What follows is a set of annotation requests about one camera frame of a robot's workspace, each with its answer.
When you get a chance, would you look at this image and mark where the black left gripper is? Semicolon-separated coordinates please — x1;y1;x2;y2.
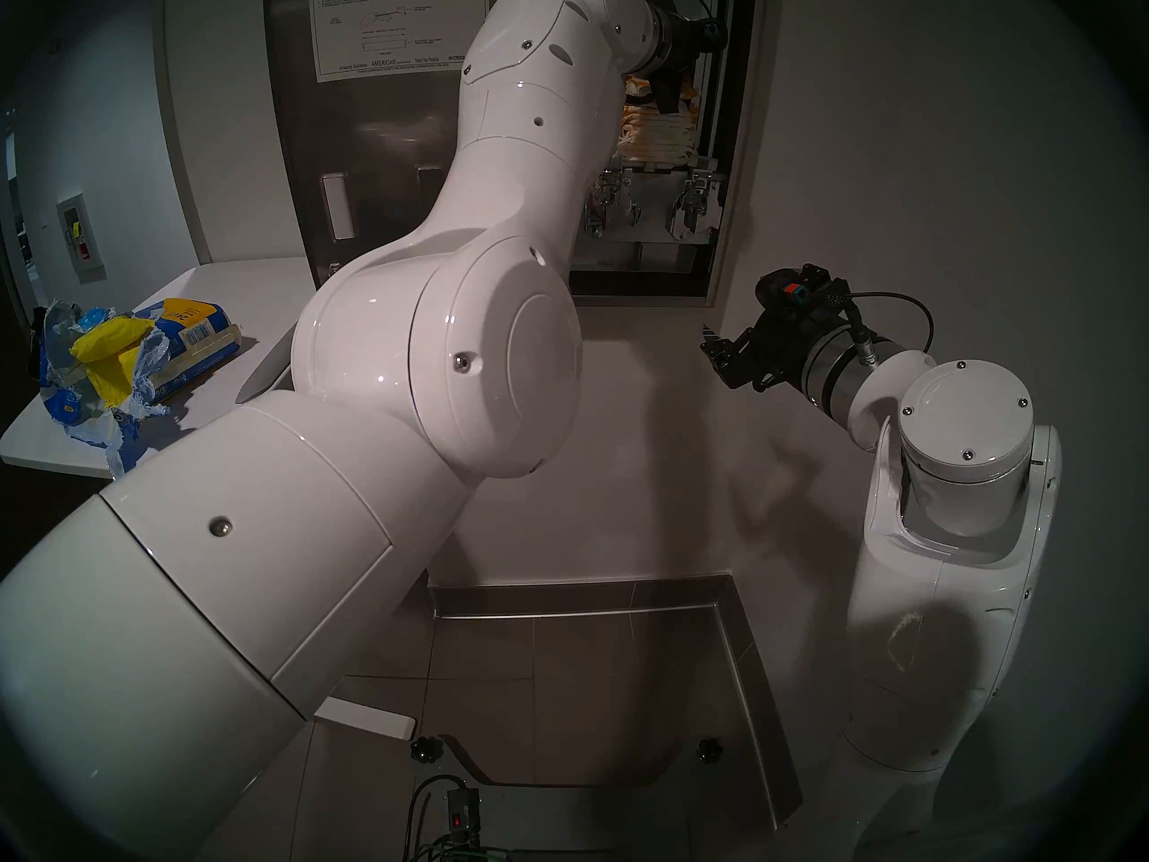
650;8;697;115

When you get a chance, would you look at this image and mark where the white table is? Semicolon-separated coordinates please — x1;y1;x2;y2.
0;257;419;743

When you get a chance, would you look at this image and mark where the stainless steel dispenser door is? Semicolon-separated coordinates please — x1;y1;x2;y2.
265;0;504;288

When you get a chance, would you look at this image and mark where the stainless steel dispenser cabinet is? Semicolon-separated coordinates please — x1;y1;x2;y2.
566;0;766;310

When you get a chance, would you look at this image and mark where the dark robot base platform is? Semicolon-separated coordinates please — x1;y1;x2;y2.
444;734;782;862

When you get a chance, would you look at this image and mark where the yellow wrapped pad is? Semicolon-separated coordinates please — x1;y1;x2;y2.
70;315;156;409

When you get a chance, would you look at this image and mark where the black power box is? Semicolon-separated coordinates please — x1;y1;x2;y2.
404;773;481;862

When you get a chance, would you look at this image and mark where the chrome dispenser lever mechanism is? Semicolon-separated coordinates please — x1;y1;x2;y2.
585;171;642;240
669;171;726;242

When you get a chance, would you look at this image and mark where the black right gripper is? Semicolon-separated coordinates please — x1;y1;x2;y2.
700;312;834;396

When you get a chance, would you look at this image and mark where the blue pad package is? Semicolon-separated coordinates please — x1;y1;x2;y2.
40;296;244;479

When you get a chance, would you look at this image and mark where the white instruction sheet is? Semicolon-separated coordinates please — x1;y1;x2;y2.
310;0;491;84

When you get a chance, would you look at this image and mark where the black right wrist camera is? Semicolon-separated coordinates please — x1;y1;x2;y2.
757;260;852;319

